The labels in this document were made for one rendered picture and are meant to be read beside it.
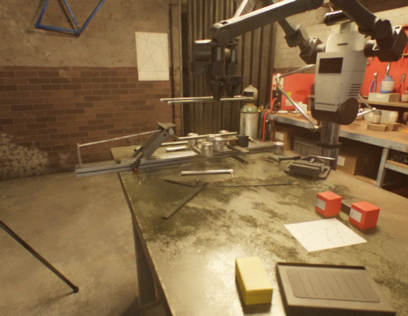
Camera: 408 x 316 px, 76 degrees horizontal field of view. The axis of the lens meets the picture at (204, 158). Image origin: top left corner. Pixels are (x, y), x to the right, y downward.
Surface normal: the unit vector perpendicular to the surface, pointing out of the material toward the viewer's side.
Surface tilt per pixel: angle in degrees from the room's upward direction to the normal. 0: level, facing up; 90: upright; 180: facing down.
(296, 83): 90
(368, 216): 90
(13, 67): 90
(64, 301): 0
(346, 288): 0
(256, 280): 0
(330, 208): 90
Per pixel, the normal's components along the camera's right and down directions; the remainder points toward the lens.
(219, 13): -0.41, 0.29
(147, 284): 0.40, 0.28
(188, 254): 0.00, -0.95
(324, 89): -0.87, 0.15
